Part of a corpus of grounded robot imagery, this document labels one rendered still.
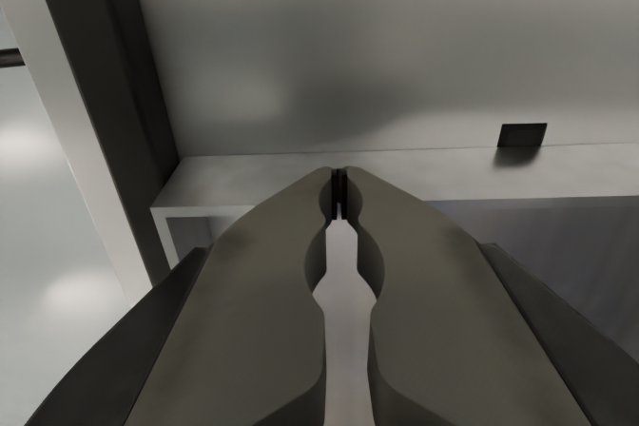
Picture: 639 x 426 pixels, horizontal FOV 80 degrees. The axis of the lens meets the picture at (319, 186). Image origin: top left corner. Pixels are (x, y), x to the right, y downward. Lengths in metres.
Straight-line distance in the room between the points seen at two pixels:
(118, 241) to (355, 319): 0.12
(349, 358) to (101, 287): 1.53
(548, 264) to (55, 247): 1.58
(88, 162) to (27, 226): 1.47
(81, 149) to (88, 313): 1.70
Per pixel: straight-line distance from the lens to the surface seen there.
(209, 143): 0.16
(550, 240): 0.20
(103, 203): 0.19
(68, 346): 2.10
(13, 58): 1.19
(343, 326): 0.22
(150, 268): 0.18
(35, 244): 1.69
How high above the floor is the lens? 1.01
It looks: 58 degrees down
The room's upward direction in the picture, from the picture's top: 178 degrees counter-clockwise
